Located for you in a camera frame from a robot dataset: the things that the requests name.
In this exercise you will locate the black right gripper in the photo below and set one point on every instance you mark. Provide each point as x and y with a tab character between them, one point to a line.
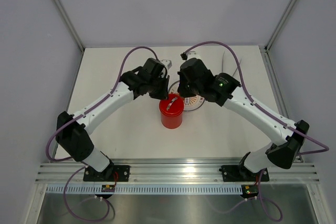
182	92

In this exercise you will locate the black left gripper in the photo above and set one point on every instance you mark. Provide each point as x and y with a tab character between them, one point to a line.
164	94

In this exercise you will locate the red round lid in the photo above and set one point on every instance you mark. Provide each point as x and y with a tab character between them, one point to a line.
173	106

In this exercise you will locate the red cylindrical lunch box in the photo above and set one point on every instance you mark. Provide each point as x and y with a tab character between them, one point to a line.
171	119

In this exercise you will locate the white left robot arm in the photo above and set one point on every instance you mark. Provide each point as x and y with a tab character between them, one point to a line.
75	129

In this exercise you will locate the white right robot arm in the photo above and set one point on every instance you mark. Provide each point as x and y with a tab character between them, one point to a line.
225	90

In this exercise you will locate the white printed plate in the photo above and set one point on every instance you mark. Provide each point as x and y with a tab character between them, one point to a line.
191	103

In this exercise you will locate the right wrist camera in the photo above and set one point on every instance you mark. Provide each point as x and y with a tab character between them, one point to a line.
193	68

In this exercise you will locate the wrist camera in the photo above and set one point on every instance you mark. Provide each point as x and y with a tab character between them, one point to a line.
193	68
156	68

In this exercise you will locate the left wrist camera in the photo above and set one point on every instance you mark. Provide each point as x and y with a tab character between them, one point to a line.
156	68

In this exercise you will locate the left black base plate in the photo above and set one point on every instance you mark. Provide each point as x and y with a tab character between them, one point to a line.
119	172

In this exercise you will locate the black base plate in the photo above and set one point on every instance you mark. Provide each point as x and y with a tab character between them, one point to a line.
119	172
236	173

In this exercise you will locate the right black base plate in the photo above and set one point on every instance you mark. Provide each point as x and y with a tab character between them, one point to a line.
236	173

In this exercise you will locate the aluminium mounting rail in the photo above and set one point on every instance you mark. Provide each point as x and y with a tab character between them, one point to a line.
176	171

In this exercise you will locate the white slotted cable duct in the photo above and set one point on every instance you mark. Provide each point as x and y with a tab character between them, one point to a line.
146	189

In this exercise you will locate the right aluminium frame post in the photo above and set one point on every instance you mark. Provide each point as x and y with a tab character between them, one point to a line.
280	24

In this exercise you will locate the aluminium frame post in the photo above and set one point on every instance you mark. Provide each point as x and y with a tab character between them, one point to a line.
280	24
68	23

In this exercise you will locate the left aluminium frame post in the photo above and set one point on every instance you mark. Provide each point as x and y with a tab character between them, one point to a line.
68	23

